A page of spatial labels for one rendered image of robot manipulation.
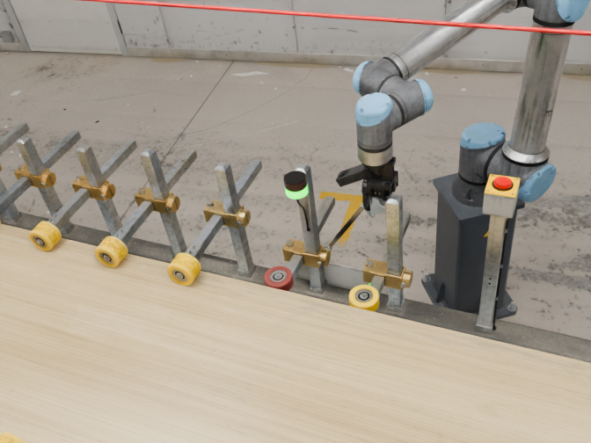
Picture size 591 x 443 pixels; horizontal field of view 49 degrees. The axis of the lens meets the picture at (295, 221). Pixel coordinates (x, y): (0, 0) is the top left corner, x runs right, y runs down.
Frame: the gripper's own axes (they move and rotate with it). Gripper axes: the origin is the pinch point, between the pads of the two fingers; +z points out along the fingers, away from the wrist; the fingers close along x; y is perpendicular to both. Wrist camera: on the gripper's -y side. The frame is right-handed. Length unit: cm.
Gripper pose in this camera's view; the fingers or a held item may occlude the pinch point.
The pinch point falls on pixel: (370, 213)
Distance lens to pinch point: 184.3
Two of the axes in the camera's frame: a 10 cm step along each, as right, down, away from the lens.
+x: 3.8, -6.5, 6.6
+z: 1.2, 7.4, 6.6
